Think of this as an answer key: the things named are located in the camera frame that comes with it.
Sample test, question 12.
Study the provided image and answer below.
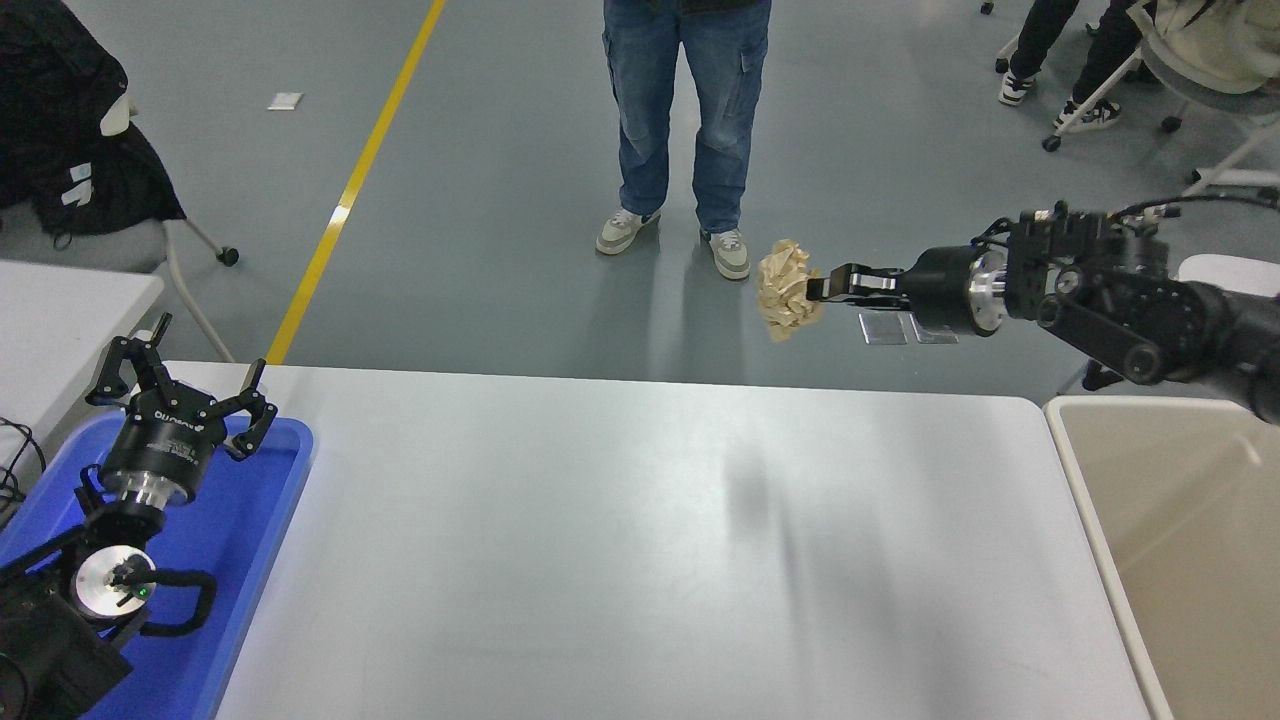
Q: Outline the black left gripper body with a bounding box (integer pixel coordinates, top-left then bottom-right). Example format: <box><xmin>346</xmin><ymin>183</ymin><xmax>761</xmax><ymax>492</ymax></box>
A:
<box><xmin>100</xmin><ymin>392</ymin><xmax>219</xmax><ymax>491</ymax></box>

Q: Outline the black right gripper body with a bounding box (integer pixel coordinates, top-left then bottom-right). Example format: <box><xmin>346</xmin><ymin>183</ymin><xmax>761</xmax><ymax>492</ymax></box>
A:
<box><xmin>905</xmin><ymin>245</ymin><xmax>979</xmax><ymax>337</ymax></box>

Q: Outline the tan paper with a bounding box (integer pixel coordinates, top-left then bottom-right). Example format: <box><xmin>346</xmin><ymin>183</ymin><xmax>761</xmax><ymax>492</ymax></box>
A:
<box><xmin>756</xmin><ymin>239</ymin><xmax>827</xmax><ymax>344</ymax></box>

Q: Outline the white side table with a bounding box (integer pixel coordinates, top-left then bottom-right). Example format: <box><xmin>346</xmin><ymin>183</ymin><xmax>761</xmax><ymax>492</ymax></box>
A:
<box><xmin>0</xmin><ymin>260</ymin><xmax>166</xmax><ymax>471</ymax></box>

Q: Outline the blue plastic tray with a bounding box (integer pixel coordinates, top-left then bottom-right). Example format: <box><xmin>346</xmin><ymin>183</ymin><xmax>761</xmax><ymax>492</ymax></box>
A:
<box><xmin>0</xmin><ymin>410</ymin><xmax>317</xmax><ymax>720</ymax></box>

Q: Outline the yellow floor tape line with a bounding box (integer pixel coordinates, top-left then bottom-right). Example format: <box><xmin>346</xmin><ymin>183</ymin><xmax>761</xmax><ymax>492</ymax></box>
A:
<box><xmin>266</xmin><ymin>0</ymin><xmax>447</xmax><ymax>364</ymax></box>

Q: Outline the black jacket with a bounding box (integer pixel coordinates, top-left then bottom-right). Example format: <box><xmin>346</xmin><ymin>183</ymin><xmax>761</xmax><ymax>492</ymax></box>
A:
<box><xmin>0</xmin><ymin>0</ymin><xmax>188</xmax><ymax>249</ymax></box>

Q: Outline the person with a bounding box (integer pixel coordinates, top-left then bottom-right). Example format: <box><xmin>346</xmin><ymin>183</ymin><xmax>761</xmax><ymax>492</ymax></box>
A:
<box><xmin>596</xmin><ymin>0</ymin><xmax>773</xmax><ymax>282</ymax></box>
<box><xmin>997</xmin><ymin>0</ymin><xmax>1151</xmax><ymax>131</ymax></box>

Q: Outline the grey white-legged wheeled chair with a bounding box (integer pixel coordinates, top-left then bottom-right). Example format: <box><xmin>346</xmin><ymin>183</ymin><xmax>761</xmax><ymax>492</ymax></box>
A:
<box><xmin>1040</xmin><ymin>0</ymin><xmax>1280</xmax><ymax>197</ymax></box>

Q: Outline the large pale bin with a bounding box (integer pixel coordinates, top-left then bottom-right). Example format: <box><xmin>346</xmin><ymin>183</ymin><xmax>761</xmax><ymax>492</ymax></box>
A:
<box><xmin>1042</xmin><ymin>396</ymin><xmax>1280</xmax><ymax>720</ymax></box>

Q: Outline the cream coat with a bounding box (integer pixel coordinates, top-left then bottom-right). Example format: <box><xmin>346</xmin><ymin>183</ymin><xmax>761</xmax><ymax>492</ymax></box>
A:
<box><xmin>1150</xmin><ymin>0</ymin><xmax>1280</xmax><ymax>96</ymax></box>

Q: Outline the black cable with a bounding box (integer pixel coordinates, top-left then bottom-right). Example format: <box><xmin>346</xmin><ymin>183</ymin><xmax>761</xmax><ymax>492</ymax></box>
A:
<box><xmin>0</xmin><ymin>415</ymin><xmax>48</xmax><ymax>531</ymax></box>

